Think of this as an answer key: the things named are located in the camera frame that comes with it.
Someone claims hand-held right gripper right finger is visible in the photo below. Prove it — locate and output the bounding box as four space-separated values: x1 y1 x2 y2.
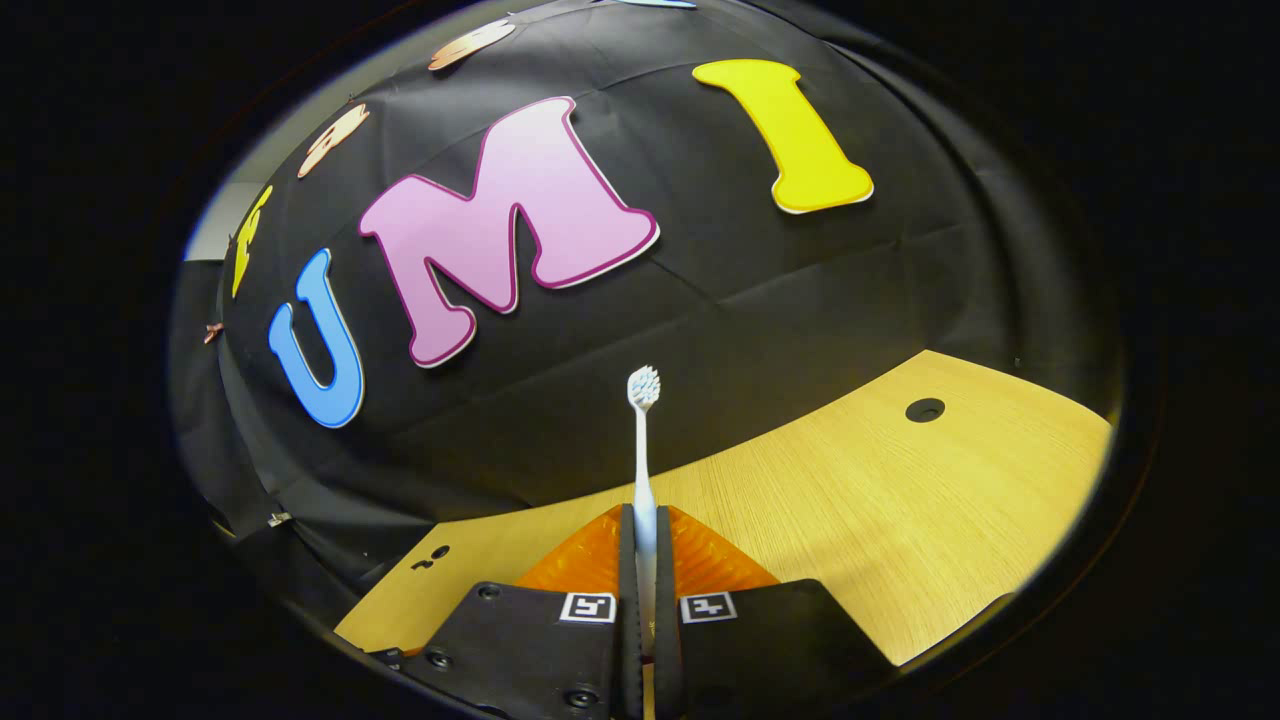
655 505 896 720

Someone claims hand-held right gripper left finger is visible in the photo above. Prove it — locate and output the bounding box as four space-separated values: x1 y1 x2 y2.
400 503 646 720

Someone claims white and blue toothbrush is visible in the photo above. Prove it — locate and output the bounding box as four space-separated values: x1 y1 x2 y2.
627 365 662 720

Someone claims yellow wooden desktop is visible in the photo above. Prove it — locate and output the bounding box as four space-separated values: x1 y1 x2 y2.
333 349 1113 668

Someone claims black backdrop cloth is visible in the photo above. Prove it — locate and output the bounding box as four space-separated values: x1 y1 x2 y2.
168 0 1121 626

